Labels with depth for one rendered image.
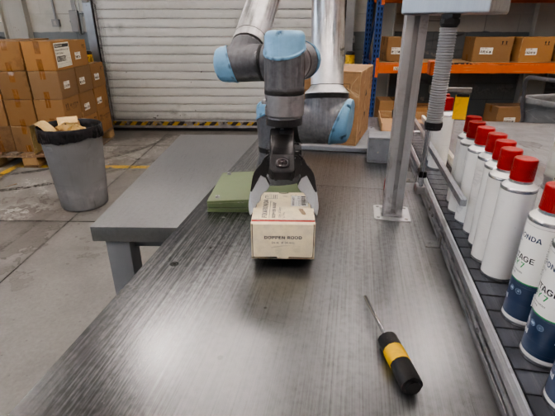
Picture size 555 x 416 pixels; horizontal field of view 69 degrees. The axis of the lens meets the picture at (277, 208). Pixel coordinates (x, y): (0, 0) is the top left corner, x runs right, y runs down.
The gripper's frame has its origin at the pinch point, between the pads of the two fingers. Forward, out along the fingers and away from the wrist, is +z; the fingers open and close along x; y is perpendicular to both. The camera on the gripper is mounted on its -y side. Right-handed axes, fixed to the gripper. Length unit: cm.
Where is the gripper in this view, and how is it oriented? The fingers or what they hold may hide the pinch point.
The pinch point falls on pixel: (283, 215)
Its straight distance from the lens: 84.1
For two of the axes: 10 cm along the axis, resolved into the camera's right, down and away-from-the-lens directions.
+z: 0.0, 9.2, 3.9
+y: 0.2, -3.9, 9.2
